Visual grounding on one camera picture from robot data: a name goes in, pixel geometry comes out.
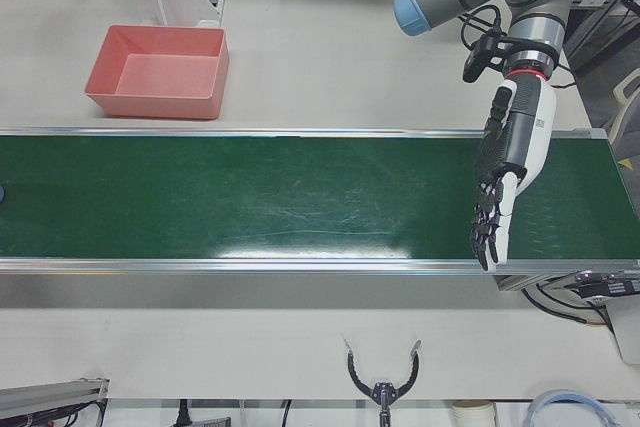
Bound black conveyor power cable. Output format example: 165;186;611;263
522;282;609;329

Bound black claw clamp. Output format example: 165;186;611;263
343;337;422;427

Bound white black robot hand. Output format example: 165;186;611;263
469;71;559;275

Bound white enclosure panel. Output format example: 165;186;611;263
607;296;640;366

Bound blue white coiled ring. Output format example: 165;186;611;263
523;389;624;427

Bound black controller board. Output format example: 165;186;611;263
574;270;640;301

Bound aluminium profile bar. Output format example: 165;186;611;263
0;377;111;427

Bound green conveyor belt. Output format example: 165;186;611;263
0;127;640;293

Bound pink plastic box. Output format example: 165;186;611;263
83;24;231;121

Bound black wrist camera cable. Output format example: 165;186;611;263
458;3;577;89

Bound grey office chair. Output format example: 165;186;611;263
612;74;640;149

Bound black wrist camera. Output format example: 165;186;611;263
462;34;506;83

